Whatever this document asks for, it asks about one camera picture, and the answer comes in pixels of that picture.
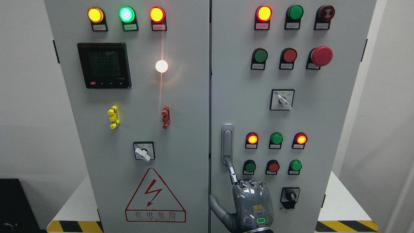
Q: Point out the grey robot hand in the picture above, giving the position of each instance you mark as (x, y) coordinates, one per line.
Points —
(252, 200)

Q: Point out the silver door handle latch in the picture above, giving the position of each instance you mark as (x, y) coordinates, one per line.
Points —
(227, 131)

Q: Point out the grey cabinet right door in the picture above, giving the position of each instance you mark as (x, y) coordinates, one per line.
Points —
(241, 96)

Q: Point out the grey cabinet door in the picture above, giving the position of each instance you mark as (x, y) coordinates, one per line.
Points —
(241, 96)
(182, 149)

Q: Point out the grey cabinet left door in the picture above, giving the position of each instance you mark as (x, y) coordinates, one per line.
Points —
(182, 149)

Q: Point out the red lit indicator top right door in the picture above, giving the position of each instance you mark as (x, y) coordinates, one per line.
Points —
(262, 17)

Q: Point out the red-orange indicator light left door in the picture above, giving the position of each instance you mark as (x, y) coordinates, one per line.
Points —
(158, 19)

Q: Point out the green push button bottom left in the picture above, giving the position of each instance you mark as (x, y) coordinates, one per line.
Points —
(249, 167)

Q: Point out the red push button bottom middle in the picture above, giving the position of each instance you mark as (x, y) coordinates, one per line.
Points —
(272, 167)

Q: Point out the green push button bottom right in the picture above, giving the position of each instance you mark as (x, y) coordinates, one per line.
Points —
(295, 167)

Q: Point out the green indicator lower middle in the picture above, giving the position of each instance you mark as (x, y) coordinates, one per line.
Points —
(275, 141)

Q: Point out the red lit indicator lower right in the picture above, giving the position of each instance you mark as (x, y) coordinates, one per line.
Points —
(299, 141)

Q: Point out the white platform with hazard stripes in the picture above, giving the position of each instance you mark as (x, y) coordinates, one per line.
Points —
(340, 212)

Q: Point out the red electric warning triangle sticker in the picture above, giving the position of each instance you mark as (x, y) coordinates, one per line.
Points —
(153, 201)

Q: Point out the red terminal connector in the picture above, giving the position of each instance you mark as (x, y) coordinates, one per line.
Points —
(166, 117)

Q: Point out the green push button second row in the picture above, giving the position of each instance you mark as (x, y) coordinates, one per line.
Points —
(258, 60)

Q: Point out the red push button second row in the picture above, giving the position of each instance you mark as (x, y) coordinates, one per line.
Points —
(287, 59)

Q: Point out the red emergency stop mushroom button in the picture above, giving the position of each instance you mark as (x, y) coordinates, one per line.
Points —
(319, 57)

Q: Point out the yellow terminal connector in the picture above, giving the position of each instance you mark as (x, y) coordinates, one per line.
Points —
(114, 117)

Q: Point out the white lit indicator light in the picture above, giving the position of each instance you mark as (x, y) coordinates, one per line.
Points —
(161, 66)

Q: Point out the green push button top row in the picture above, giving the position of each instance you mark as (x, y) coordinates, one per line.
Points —
(293, 17)

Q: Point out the black digital power meter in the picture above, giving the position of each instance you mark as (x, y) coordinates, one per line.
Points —
(105, 65)

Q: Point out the dark red buzzer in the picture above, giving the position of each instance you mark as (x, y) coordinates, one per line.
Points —
(323, 17)

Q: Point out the green lit indicator light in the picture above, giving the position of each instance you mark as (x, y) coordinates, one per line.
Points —
(128, 18)

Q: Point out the black box lower left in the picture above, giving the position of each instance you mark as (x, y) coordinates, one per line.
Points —
(16, 215)

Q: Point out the yellow indicator light top left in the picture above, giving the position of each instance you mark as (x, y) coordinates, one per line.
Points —
(97, 18)

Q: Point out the black knob selector switch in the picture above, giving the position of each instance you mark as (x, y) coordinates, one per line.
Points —
(289, 197)

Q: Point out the upper right rotary selector switch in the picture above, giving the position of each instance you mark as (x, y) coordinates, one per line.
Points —
(281, 99)

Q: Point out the left door rotary selector switch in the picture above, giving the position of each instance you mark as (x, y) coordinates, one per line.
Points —
(144, 150)

